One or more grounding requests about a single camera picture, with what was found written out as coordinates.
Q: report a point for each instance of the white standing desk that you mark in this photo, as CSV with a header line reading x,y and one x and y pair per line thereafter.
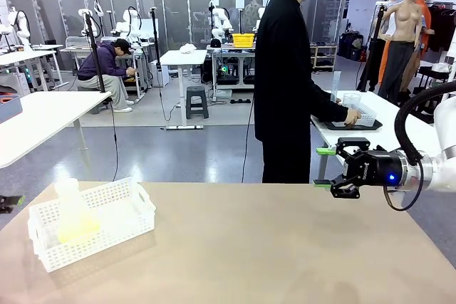
x,y
183,56

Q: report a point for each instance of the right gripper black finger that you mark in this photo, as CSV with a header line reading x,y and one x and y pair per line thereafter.
x,y
342,150
343,188

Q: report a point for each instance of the seated person in purple hoodie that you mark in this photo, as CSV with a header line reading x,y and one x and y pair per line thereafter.
x,y
99,65

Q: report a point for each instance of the translucent plastic conical flask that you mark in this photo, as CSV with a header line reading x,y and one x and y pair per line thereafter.
x,y
71,204

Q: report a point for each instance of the grey-blue box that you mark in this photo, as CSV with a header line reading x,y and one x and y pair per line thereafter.
x,y
9,108

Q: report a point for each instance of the bare skin-tone mannequin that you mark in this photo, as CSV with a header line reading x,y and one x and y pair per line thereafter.
x,y
404,15

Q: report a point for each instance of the black clothes on rack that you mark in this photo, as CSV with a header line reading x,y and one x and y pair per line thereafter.
x,y
443,30

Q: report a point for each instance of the person's right hand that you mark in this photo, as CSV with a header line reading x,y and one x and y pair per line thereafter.
x,y
353,118

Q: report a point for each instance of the yellow plastic basket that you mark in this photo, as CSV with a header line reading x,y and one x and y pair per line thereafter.
x,y
243,40

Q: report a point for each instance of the grey plastic stool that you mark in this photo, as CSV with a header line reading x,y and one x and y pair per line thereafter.
x,y
196,91

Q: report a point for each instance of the white shoe rack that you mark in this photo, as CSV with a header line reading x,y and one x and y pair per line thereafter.
x,y
324,56

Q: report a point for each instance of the mannequin in orange clothes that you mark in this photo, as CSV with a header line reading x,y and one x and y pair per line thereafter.
x,y
425,15

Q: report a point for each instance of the person's right forearm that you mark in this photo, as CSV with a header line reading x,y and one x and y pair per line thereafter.
x,y
331,106

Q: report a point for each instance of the clear plastic beaker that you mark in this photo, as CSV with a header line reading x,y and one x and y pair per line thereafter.
x,y
352,101

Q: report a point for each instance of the person in black sweater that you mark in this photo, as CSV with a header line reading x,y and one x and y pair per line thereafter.
x,y
281,69

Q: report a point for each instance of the white side table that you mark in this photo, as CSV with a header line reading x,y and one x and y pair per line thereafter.
x,y
388,133
46,115

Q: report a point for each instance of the clear graduated cylinder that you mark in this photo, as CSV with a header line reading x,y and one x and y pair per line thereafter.
x,y
336,87

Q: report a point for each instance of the black tripod stand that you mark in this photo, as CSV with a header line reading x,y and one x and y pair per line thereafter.
x,y
155,44
93,44
374,47

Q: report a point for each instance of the black plastic tray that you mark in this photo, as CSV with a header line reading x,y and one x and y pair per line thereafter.
x,y
335,126

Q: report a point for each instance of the dark luggage bag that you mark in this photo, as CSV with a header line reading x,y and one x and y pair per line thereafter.
x,y
349,46

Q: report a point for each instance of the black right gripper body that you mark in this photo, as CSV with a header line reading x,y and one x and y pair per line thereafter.
x,y
381,168

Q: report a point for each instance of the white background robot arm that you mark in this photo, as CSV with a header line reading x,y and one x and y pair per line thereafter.
x,y
221,19
128,21
23,30

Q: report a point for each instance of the white crumpled cloth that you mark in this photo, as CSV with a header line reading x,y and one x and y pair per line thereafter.
x,y
187,48

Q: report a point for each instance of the white perforated plastic basket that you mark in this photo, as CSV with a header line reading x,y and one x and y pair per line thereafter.
x,y
117,225
368,115

